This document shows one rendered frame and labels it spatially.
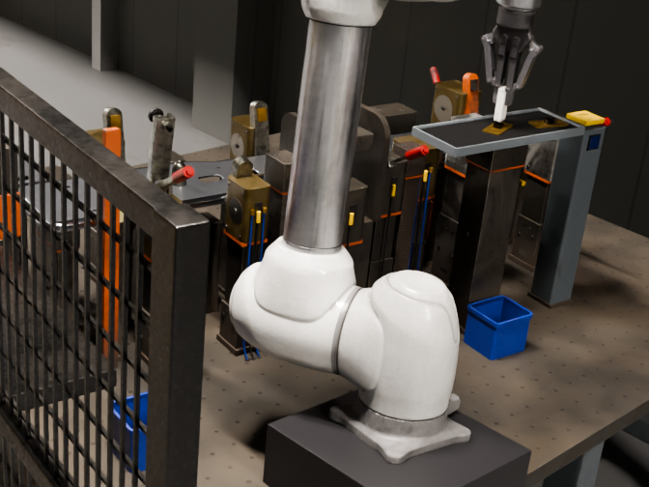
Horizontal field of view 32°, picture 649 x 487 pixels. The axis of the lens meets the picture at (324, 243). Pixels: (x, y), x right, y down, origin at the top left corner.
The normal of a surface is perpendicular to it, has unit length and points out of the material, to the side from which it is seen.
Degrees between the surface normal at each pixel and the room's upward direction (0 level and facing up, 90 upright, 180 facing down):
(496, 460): 4
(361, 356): 86
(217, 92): 90
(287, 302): 79
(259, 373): 0
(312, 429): 4
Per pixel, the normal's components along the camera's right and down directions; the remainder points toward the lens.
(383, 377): -0.54, 0.25
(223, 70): -0.72, 0.23
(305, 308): -0.21, 0.14
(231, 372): 0.09, -0.90
